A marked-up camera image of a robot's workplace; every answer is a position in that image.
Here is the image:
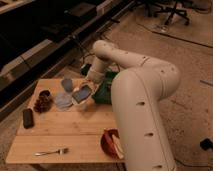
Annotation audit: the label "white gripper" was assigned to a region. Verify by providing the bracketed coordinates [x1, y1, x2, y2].
[71, 77, 101, 107]

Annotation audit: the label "blue sponge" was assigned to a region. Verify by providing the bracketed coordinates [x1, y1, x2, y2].
[72, 85, 92, 99]

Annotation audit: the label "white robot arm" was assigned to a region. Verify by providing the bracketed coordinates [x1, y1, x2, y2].
[86, 40, 181, 171]

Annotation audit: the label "white paper cup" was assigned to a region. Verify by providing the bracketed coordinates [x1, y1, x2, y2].
[72, 95, 86, 107]

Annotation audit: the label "grey blue cup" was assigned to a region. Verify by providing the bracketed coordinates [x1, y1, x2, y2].
[61, 78, 73, 92]

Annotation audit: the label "dark round cup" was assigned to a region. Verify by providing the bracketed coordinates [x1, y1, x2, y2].
[39, 90, 51, 97]

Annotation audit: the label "black power adapter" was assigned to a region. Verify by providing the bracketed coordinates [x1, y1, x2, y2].
[80, 63, 91, 76]

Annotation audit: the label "green tray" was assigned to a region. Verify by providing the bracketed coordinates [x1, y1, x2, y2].
[92, 72, 117, 104]

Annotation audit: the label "light blue plate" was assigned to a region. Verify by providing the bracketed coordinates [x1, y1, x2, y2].
[54, 93, 73, 109]

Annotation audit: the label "bunch of dark grapes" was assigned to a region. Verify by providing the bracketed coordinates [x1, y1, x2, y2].
[34, 96, 52, 113]

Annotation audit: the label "red bowl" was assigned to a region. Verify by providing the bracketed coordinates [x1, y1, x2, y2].
[100, 129, 119, 159]

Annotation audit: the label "banana in bowl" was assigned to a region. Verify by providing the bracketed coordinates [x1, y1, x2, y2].
[112, 134, 124, 159]

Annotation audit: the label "black rectangular block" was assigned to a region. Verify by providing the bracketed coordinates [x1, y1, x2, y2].
[23, 108, 34, 129]

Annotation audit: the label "silver fork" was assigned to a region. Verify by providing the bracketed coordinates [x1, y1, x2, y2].
[34, 148, 69, 156]

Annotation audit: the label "black office chair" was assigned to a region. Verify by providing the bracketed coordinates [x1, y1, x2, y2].
[144, 0, 190, 26]

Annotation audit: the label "black box on floor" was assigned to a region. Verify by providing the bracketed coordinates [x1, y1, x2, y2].
[200, 138, 213, 150]

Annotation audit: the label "black cables on floor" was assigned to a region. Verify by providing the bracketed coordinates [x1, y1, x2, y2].
[74, 31, 116, 66]

